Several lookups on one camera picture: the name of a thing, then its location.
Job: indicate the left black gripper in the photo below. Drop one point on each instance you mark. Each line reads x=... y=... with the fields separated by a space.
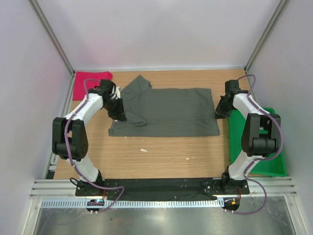
x=119 y=114

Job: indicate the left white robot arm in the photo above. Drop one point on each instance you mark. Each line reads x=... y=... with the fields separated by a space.
x=69 y=136

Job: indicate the folded pink t shirt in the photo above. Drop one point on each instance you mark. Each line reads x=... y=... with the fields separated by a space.
x=79 y=90

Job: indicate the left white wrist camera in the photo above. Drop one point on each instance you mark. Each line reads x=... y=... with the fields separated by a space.
x=116 y=93

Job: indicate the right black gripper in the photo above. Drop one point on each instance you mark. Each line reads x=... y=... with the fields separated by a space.
x=219 y=113

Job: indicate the grey t shirt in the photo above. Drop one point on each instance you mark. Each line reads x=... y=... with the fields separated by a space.
x=167 y=112

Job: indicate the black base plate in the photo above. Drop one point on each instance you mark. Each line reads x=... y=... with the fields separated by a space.
x=177 y=189

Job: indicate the white slotted cable duct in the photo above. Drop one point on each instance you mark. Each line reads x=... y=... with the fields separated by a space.
x=96 y=204

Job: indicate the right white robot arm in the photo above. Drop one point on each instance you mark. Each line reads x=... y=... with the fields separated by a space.
x=261 y=135

